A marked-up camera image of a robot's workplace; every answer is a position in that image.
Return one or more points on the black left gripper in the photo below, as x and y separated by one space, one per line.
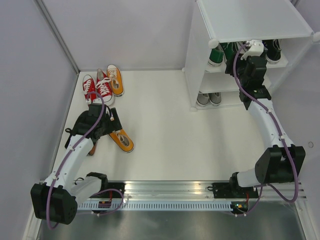
116 124

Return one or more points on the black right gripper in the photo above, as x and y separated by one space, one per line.
228 68

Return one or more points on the orange sneaker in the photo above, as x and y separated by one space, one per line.
116 81
121 138

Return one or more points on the green sneaker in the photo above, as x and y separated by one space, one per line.
216 56
229 48

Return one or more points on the grey sneaker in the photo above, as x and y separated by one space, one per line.
202 99
215 98

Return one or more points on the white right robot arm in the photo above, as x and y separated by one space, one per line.
282 160

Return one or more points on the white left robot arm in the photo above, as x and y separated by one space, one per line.
58 197

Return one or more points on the white shoe cabinet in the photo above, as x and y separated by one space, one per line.
226 138

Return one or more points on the red sneaker right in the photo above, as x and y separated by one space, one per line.
103 87

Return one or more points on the red sneaker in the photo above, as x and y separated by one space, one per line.
103 87
88 88

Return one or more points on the red sneaker left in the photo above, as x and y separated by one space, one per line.
88 88

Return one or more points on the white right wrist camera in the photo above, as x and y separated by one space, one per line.
253 48

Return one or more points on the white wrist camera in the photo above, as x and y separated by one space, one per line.
96 100
253 48

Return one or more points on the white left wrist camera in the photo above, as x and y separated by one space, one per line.
96 100

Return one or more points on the white slotted cable duct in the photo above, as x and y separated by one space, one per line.
95 205

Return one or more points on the aluminium mounting rail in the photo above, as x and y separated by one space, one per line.
190 191

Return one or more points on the aluminium corner frame post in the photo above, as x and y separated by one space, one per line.
57 35

